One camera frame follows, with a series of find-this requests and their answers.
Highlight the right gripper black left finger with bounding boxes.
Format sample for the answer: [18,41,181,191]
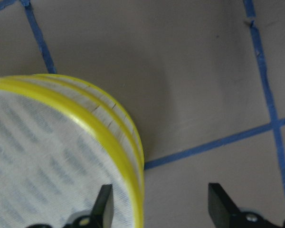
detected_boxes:
[71,184,114,228]

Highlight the yellow steamer basket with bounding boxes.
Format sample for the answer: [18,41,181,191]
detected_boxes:
[0,74,144,228]

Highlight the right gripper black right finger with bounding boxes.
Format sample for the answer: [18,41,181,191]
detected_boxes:
[208,183,279,228]

